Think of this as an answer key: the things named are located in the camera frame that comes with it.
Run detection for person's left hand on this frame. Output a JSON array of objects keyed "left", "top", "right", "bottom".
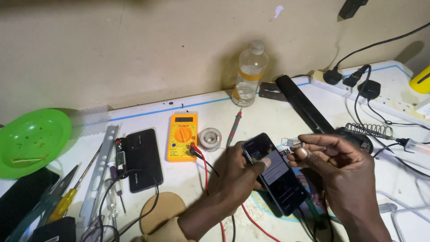
[{"left": 214, "top": 140, "right": 272, "bottom": 216}]

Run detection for person's right hand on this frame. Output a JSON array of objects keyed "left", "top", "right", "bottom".
[{"left": 287, "top": 134, "right": 376, "bottom": 216}]

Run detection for black smartphone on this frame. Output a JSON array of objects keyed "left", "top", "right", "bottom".
[{"left": 242, "top": 133, "right": 308, "bottom": 217}]

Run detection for small metal tray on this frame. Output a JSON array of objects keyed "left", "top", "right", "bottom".
[{"left": 282, "top": 137, "right": 305, "bottom": 148}]

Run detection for soldering iron spring stand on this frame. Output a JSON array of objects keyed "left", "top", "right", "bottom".
[{"left": 335, "top": 122, "right": 394, "bottom": 155}]

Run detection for red multimeter probe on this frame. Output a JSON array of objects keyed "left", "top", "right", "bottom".
[{"left": 225, "top": 108, "right": 243, "bottom": 149}]

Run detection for clear plastic tubing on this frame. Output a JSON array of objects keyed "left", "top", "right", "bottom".
[{"left": 376, "top": 190, "right": 430, "bottom": 242}]

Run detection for yellow digital multimeter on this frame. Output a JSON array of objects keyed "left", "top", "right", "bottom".
[{"left": 167, "top": 113, "right": 198, "bottom": 163}]

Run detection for round brown cardboard disc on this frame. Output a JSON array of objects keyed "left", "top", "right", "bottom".
[{"left": 139, "top": 192, "right": 187, "bottom": 236}]

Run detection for soldering iron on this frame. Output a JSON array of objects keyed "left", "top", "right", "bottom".
[{"left": 396, "top": 137, "right": 430, "bottom": 156}]

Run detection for long black bar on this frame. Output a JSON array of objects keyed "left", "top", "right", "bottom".
[{"left": 275, "top": 75, "right": 336, "bottom": 135}]

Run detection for black power adapter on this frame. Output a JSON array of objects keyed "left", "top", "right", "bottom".
[{"left": 357, "top": 79, "right": 381, "bottom": 101}]

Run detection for white power strip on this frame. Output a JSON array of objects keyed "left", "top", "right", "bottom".
[{"left": 309, "top": 69, "right": 430, "bottom": 129}]

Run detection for black phone back cover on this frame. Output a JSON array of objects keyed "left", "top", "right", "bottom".
[{"left": 126, "top": 128, "right": 164, "bottom": 194}]

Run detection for angular black plug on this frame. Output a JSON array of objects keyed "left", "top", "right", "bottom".
[{"left": 342, "top": 65, "right": 371, "bottom": 88}]

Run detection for round black plug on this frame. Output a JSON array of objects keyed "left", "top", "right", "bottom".
[{"left": 323, "top": 69, "right": 343, "bottom": 85}]

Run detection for brown flat piece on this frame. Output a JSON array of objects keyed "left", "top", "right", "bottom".
[{"left": 258, "top": 82, "right": 288, "bottom": 102}]

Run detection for clear plastic bottle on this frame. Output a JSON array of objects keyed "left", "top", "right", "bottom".
[{"left": 231, "top": 40, "right": 269, "bottom": 108}]

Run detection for small phone circuit board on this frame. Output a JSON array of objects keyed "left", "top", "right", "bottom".
[{"left": 115, "top": 137, "right": 128, "bottom": 179}]

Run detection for yellow plastic object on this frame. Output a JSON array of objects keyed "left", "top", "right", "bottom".
[{"left": 408, "top": 65, "right": 430, "bottom": 95}]

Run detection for black pouch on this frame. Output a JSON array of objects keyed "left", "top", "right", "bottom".
[{"left": 28, "top": 216, "right": 77, "bottom": 242}]

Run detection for grey metal pliers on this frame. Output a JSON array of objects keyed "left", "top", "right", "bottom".
[{"left": 5, "top": 163, "right": 82, "bottom": 242}]

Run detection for green plastic plate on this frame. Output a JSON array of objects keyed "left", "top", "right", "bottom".
[{"left": 0, "top": 108, "right": 72, "bottom": 179}]

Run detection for black flat screen panel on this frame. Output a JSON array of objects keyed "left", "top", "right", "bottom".
[{"left": 0, "top": 167, "right": 60, "bottom": 241}]

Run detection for black probe cable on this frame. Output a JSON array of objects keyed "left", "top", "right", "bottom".
[{"left": 189, "top": 148, "right": 236, "bottom": 242}]

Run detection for red probe cable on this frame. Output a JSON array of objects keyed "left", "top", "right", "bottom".
[{"left": 190, "top": 143, "right": 281, "bottom": 242}]

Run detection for solder wire spool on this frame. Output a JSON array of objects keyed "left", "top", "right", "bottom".
[{"left": 198, "top": 128, "right": 222, "bottom": 153}]

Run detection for green handled tool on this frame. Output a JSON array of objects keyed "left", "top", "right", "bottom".
[{"left": 304, "top": 198, "right": 325, "bottom": 227}]

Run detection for purple handled small screwdriver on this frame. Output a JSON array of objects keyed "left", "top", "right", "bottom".
[{"left": 107, "top": 161, "right": 127, "bottom": 216}]

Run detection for clear handled screwdriver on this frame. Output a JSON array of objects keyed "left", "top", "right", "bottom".
[{"left": 104, "top": 178, "right": 119, "bottom": 230}]

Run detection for thin black looped cable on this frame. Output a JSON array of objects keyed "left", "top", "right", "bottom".
[{"left": 80, "top": 169, "right": 160, "bottom": 242}]

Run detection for long metal bracket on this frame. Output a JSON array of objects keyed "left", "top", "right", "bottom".
[{"left": 79, "top": 124, "right": 120, "bottom": 230}]

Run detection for black wall mounted object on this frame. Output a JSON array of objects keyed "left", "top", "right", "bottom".
[{"left": 338, "top": 0, "right": 369, "bottom": 20}]

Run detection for yellow handled screwdriver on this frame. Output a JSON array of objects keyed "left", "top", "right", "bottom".
[{"left": 46, "top": 144, "right": 103, "bottom": 224}]

